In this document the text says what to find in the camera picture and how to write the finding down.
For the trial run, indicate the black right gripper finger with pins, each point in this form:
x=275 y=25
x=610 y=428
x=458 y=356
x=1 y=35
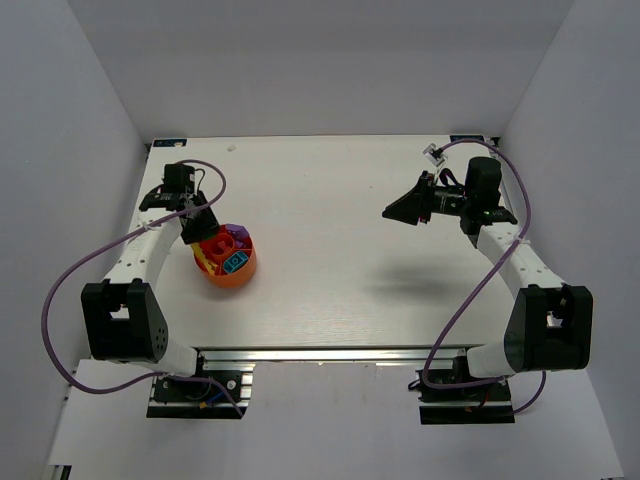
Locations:
x=411 y=200
x=407 y=213

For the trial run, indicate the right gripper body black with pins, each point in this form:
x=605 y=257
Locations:
x=424 y=198

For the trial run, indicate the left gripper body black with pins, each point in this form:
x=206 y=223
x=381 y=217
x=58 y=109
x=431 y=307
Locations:
x=198 y=226

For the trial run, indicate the large red rounded lego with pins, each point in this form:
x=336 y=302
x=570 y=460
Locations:
x=222 y=246

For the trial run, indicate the long yellow lego plate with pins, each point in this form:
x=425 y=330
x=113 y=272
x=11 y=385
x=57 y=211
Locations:
x=207 y=265

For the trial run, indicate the purple lego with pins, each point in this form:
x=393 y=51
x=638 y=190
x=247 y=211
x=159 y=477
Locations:
x=239 y=233

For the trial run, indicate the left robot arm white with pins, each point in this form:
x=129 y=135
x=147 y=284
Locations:
x=123 y=319

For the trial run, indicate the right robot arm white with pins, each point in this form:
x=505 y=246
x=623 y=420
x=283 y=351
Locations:
x=550 y=325

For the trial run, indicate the orange round divided container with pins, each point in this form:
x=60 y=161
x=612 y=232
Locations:
x=239 y=278

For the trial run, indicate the right blue table label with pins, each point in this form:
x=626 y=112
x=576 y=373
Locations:
x=460 y=137

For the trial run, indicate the blue table label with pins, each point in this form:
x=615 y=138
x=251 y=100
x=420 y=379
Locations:
x=460 y=137
x=169 y=143

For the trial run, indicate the left blue table label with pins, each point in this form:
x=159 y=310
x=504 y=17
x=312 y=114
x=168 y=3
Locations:
x=169 y=143

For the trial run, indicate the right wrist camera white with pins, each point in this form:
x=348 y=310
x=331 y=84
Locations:
x=435 y=156

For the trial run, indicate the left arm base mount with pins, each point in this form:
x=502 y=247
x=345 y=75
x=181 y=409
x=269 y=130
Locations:
x=222 y=392

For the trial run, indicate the table front metal rail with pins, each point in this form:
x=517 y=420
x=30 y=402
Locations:
x=318 y=354

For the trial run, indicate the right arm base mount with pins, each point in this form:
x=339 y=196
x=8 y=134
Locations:
x=481 y=405

